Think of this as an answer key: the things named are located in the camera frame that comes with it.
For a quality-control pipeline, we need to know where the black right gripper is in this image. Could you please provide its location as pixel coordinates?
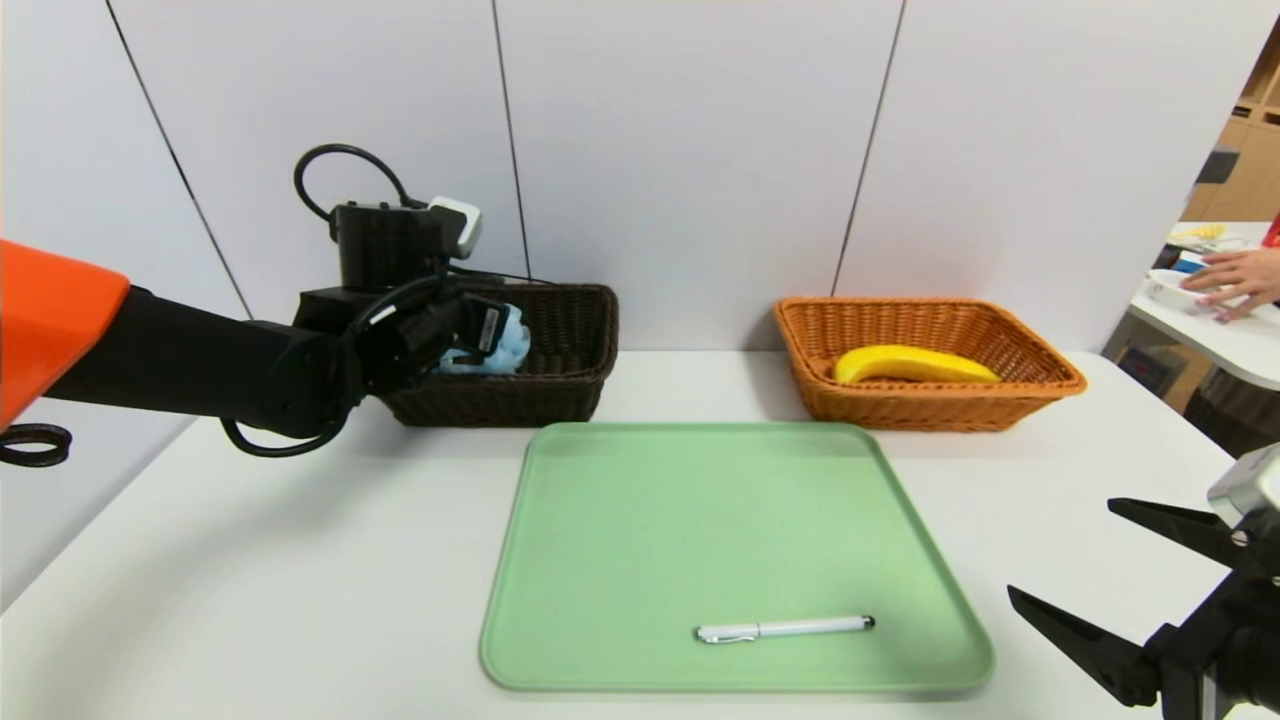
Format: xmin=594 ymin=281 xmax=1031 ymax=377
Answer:
xmin=1006 ymin=497 xmax=1280 ymax=720

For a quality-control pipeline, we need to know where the yellow banana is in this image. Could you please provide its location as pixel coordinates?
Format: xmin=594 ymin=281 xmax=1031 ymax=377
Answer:
xmin=832 ymin=345 xmax=1001 ymax=386

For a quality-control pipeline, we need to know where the white pen with clip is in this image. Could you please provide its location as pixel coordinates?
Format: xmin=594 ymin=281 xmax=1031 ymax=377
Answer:
xmin=695 ymin=615 xmax=877 ymax=644

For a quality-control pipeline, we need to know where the light blue bath loofah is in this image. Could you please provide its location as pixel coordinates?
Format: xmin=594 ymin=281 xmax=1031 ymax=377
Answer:
xmin=438 ymin=303 xmax=531 ymax=377

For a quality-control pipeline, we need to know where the orange wicker basket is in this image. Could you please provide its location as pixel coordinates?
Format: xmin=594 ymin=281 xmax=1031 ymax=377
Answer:
xmin=774 ymin=297 xmax=1088 ymax=433

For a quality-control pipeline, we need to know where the dark brown wicker basket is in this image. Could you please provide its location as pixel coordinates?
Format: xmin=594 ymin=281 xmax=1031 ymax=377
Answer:
xmin=375 ymin=284 xmax=621 ymax=429

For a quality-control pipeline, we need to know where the bare person hand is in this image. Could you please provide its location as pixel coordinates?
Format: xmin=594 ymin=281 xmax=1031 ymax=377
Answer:
xmin=1180 ymin=248 xmax=1280 ymax=323

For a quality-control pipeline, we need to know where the brown cardboard box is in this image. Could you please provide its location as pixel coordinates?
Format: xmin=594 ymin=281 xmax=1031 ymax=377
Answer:
xmin=1115 ymin=343 xmax=1201 ymax=413

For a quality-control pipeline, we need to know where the white side table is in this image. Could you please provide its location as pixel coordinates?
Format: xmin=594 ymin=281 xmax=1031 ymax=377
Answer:
xmin=1128 ymin=220 xmax=1280 ymax=391

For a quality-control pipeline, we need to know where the white bowl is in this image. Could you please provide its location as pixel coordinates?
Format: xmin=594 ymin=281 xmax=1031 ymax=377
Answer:
xmin=1145 ymin=268 xmax=1216 ymax=313

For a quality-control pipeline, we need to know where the light green plastic tray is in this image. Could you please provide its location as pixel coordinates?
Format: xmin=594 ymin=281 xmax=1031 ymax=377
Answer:
xmin=480 ymin=421 xmax=996 ymax=693

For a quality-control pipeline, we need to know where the wooden shelf unit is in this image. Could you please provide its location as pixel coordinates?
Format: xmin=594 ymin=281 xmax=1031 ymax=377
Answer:
xmin=1180 ymin=20 xmax=1280 ymax=223

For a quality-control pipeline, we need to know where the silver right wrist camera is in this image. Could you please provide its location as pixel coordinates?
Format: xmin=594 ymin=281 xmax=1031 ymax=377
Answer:
xmin=1207 ymin=445 xmax=1280 ymax=531

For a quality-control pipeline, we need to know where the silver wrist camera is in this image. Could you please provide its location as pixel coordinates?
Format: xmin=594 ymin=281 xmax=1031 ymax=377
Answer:
xmin=428 ymin=196 xmax=483 ymax=261
xmin=1207 ymin=445 xmax=1280 ymax=531

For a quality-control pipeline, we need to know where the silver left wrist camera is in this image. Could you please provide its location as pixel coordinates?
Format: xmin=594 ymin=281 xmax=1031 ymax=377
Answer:
xmin=428 ymin=196 xmax=483 ymax=261

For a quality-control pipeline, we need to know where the black left wrist cable loop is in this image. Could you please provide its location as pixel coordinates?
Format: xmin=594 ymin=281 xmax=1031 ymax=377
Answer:
xmin=220 ymin=395 xmax=351 ymax=459

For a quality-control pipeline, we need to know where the black left camera cable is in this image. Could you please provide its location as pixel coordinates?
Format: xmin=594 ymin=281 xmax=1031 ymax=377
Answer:
xmin=293 ymin=143 xmax=416 ymax=226

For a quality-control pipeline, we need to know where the black left elbow cable loop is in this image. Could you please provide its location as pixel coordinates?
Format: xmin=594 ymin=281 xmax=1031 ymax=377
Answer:
xmin=0 ymin=423 xmax=73 ymax=468

